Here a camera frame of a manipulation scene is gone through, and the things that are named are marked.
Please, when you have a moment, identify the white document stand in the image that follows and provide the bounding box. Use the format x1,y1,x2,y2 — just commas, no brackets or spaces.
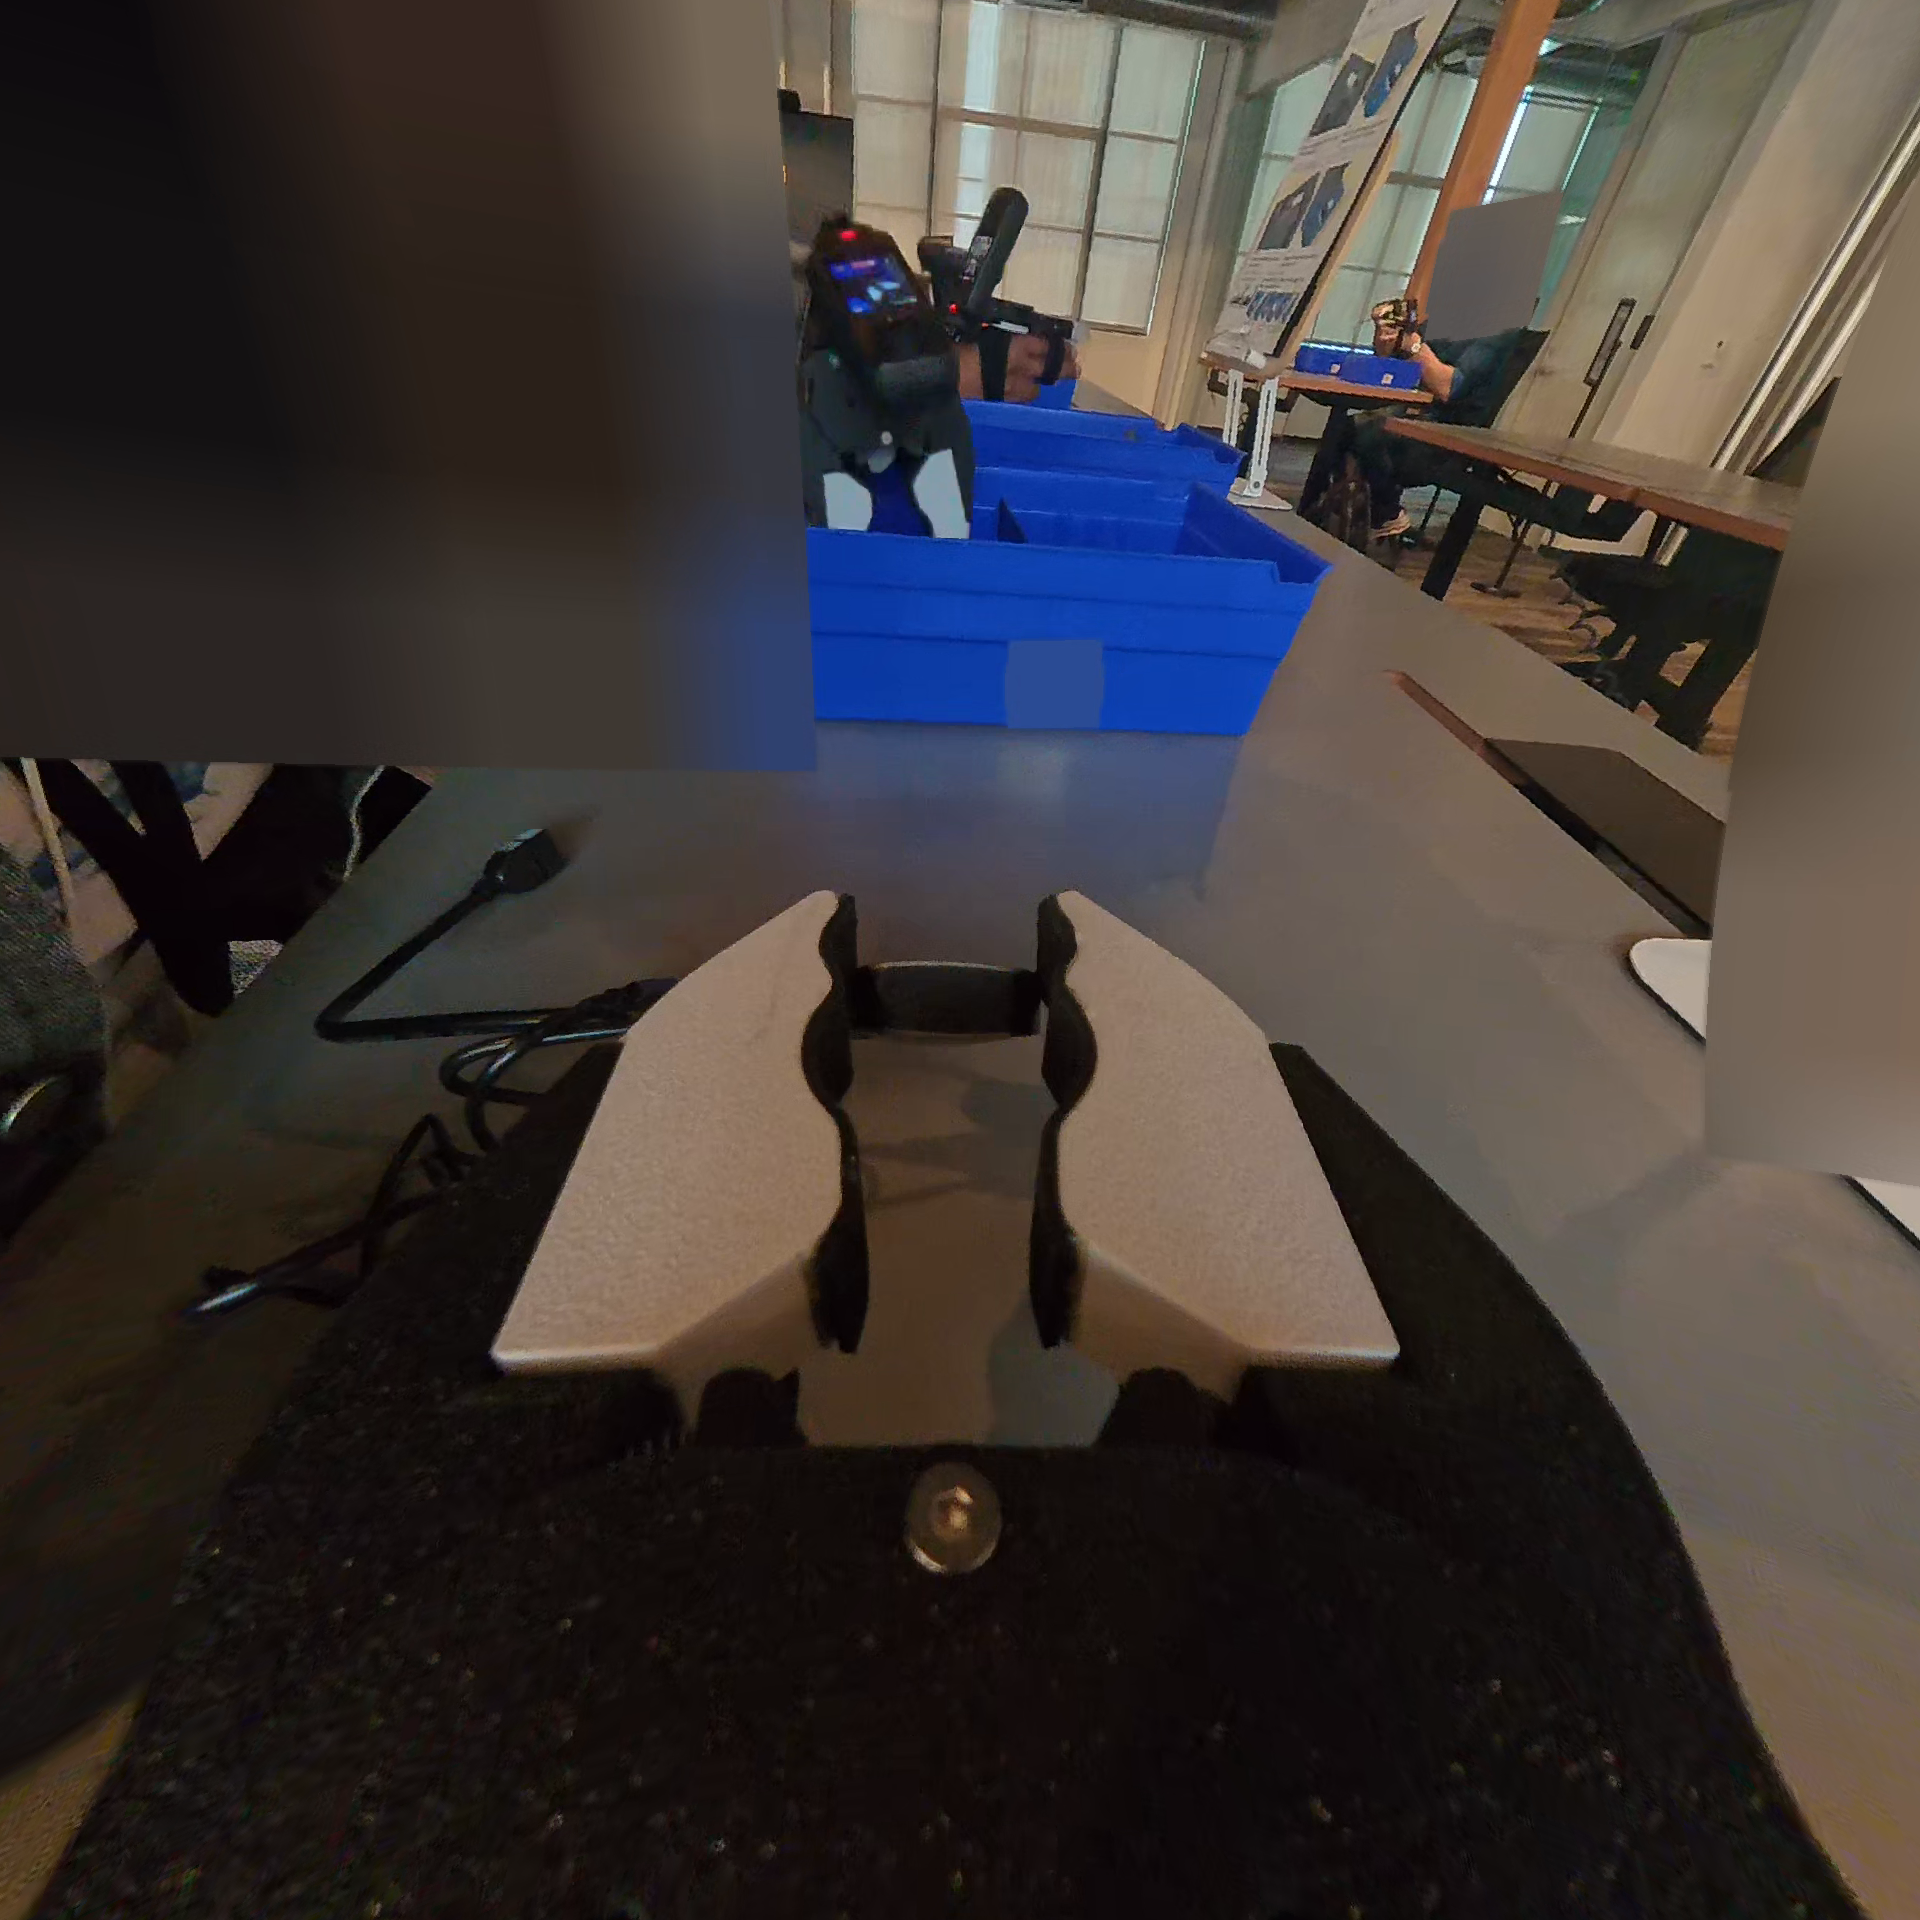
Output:
1629,938,1920,1248

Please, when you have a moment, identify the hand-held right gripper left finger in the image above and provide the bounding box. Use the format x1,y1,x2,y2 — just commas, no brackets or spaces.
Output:
489,889,873,1407

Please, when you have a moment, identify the grey slim usb hub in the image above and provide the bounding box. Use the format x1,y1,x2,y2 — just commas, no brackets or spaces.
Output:
841,961,1050,1041

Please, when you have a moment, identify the wooden support column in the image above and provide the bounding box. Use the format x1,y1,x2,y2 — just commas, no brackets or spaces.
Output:
1410,0,1561,303

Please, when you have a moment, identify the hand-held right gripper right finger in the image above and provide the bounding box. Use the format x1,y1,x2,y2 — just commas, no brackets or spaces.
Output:
1031,889,1402,1393

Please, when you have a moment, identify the wooden office desk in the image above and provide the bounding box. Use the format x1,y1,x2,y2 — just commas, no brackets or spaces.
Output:
1386,417,1801,753

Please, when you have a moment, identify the black usb hub cable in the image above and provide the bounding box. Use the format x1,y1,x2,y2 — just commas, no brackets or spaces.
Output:
310,824,675,1053

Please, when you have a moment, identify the printed roll-up banner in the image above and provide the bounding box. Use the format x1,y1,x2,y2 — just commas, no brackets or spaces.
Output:
1209,0,1462,369

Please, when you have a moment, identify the thin black cable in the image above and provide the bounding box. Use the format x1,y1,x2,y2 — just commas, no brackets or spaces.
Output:
186,1105,496,1321

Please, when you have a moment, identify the person's clothing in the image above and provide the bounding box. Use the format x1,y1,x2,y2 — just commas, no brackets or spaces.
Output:
0,848,117,1216

